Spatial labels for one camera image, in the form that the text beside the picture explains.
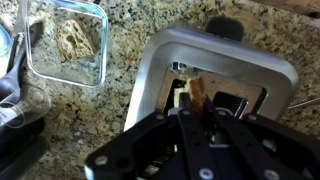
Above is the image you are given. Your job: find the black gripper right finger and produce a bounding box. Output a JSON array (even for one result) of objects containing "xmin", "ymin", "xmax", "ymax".
[{"xmin": 201, "ymin": 96, "xmax": 320, "ymax": 180}]

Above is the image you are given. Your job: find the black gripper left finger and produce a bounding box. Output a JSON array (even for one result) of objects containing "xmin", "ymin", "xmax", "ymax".
[{"xmin": 83, "ymin": 93, "xmax": 221, "ymax": 180}]

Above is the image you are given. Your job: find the sourdough bread slice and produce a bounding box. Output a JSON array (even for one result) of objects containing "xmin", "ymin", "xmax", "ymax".
[
  {"xmin": 54, "ymin": 18, "xmax": 97, "ymax": 64},
  {"xmin": 171, "ymin": 75, "xmax": 208, "ymax": 123}
]

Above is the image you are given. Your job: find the stainless steel two-slot toaster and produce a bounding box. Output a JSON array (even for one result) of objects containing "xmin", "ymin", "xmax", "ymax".
[{"xmin": 123, "ymin": 15, "xmax": 300, "ymax": 134}]

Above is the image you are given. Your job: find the clear drinking glass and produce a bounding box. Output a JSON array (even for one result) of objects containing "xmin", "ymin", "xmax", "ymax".
[{"xmin": 0, "ymin": 83, "xmax": 53, "ymax": 130}]

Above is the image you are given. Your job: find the short black pepper mill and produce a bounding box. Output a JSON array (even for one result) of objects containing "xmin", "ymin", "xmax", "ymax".
[{"xmin": 0, "ymin": 136, "xmax": 50, "ymax": 180}]

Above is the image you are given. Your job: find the square clear glass container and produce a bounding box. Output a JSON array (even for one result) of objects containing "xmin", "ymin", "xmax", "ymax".
[{"xmin": 24, "ymin": 0, "xmax": 110, "ymax": 89}]

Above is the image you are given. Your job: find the black plastic utensil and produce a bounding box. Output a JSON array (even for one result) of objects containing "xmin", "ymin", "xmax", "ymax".
[{"xmin": 0, "ymin": 20, "xmax": 45, "ymax": 104}]

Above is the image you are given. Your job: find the blue-rimmed clear container lid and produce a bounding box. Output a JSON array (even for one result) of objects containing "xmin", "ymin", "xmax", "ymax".
[{"xmin": 0, "ymin": 23, "xmax": 12, "ymax": 58}]

